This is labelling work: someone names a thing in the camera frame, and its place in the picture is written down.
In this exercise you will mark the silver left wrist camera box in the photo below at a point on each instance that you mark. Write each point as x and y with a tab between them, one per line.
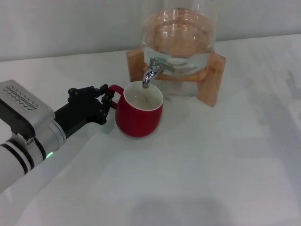
26	106

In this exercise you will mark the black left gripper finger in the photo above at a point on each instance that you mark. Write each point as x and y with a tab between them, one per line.
82	92
105	106

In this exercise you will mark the chrome faucet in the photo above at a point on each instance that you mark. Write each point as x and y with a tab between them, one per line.
150	74

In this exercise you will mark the wooden dispenser stand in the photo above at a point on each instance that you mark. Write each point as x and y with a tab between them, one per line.
210	82

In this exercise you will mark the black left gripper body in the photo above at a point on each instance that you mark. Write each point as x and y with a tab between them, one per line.
80	113

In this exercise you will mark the glass water dispenser jar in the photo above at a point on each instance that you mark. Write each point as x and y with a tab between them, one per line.
178	33

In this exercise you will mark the red ceramic cup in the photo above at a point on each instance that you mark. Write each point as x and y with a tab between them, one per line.
138	120

